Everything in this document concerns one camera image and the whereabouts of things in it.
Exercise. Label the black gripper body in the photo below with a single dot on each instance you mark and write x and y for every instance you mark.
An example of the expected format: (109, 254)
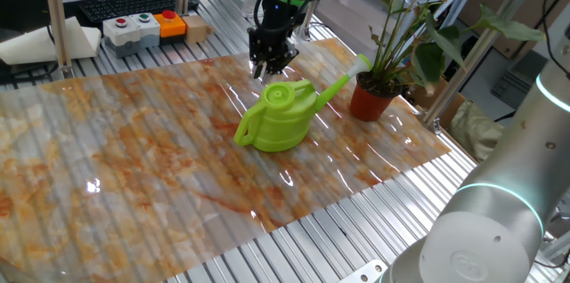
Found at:
(276, 38)

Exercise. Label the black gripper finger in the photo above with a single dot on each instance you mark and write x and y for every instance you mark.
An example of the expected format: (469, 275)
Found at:
(280, 67)
(258, 67)

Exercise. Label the green plastic watering can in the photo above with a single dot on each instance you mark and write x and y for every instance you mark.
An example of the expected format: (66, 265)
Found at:
(280, 127)

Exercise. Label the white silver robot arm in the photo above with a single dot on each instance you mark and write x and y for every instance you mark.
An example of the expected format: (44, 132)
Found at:
(512, 176)

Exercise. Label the green plant in terracotta pot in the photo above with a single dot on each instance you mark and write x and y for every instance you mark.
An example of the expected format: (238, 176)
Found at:
(369, 105)

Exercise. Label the small wooden block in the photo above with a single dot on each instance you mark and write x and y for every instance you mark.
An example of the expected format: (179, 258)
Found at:
(195, 29)

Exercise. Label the white foam packing block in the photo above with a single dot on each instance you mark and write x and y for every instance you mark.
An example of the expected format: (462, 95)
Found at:
(352, 7)

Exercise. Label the orange emergency stop box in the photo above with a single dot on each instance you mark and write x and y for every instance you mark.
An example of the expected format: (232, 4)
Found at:
(170, 27)

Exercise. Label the grey box with green button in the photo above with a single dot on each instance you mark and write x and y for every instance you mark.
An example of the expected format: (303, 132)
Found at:
(147, 29)

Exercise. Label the black keyboard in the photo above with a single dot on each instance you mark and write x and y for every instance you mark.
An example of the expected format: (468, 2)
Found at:
(133, 5)

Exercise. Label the grey box with red button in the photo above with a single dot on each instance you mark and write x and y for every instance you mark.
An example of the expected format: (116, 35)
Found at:
(119, 36)

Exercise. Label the orange marble pattern mat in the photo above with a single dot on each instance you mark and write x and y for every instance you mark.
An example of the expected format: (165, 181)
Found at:
(133, 163)

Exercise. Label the brown cardboard box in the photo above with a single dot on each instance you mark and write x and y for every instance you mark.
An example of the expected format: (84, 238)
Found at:
(447, 111)

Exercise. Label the beige fabric bag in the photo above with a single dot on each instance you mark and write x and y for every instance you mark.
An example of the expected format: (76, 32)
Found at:
(476, 134)

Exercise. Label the white folded paper cone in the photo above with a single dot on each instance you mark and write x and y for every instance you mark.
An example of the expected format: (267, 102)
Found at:
(40, 45)

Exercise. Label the black tripod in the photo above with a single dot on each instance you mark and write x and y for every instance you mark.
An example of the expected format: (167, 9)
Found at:
(505, 117)

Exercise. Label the brown board panel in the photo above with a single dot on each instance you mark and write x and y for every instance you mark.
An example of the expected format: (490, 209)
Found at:
(512, 7)

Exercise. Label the dark grey plastic crate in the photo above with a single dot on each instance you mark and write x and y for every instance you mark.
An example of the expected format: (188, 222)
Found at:
(518, 80)

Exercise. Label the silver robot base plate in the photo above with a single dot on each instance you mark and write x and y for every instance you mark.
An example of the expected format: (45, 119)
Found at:
(365, 272)

